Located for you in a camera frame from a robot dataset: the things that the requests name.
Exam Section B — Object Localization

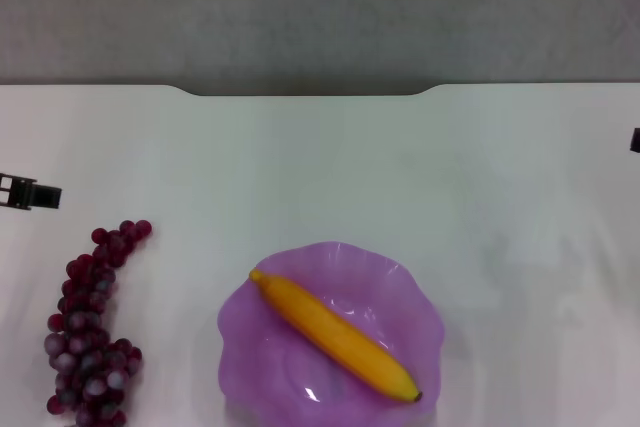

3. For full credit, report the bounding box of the dark red grape bunch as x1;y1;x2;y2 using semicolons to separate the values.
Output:
43;219;154;427

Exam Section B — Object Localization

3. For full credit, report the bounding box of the yellow banana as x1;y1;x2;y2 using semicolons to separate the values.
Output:
248;269;424;404

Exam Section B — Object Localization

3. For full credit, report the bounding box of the purple translucent wavy plate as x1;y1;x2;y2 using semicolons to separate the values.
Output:
216;240;446;427

